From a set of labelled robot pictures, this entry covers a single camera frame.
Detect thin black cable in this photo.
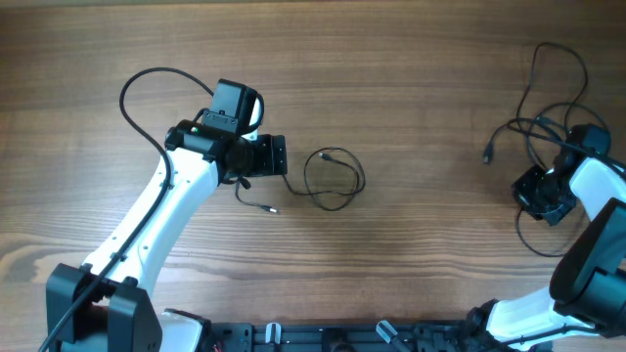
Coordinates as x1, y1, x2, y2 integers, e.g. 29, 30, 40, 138
233, 146, 367, 215

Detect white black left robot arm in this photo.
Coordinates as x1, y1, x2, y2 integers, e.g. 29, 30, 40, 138
41, 79, 287, 351

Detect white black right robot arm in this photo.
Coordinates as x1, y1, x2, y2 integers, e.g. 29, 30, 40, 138
457, 124, 625, 351

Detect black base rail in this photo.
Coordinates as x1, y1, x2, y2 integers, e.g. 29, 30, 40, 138
160, 320, 554, 352

